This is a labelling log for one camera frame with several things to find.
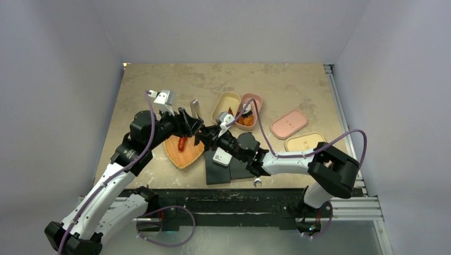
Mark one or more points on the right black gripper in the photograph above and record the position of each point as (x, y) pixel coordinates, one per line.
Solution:
(209, 135)

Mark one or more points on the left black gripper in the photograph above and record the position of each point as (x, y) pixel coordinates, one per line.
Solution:
(185, 125)

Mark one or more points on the orange fried chicken piece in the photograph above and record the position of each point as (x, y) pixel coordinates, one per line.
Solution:
(246, 121)

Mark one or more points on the sushi roll with seaweed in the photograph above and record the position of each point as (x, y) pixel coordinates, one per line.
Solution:
(247, 107)

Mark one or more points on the pink lunch box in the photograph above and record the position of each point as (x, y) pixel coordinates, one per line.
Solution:
(255, 107)

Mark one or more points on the pink lunch box lid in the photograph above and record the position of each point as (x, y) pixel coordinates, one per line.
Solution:
(288, 124)

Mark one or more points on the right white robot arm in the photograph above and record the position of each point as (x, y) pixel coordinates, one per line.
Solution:
(333, 171)

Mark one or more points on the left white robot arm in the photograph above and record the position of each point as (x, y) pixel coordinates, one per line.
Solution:
(91, 224)

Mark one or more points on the cream lunch box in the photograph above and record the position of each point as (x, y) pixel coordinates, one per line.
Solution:
(227, 100)

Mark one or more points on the cream lunch box lid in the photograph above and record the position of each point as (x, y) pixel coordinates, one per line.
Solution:
(303, 142)

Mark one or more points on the white power bank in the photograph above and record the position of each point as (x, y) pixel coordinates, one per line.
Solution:
(221, 157)

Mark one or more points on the woven bamboo basket tray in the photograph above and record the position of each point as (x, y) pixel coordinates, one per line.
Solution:
(182, 159)

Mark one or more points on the left black foam block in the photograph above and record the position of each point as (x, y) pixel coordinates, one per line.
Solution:
(215, 173)

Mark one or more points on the black foam block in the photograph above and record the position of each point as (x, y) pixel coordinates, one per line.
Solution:
(215, 173)
(238, 170)

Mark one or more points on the right black foam block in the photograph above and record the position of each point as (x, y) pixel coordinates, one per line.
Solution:
(238, 170)

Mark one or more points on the silver open-end wrench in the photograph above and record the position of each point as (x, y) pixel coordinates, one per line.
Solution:
(257, 182)

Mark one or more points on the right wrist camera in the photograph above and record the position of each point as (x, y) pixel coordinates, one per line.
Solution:
(224, 119)

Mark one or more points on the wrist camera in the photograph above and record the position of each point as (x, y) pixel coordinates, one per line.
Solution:
(163, 100)
(224, 119)

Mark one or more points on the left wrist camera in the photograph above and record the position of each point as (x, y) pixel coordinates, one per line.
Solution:
(163, 100)

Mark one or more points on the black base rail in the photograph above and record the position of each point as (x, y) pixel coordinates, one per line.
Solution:
(281, 208)

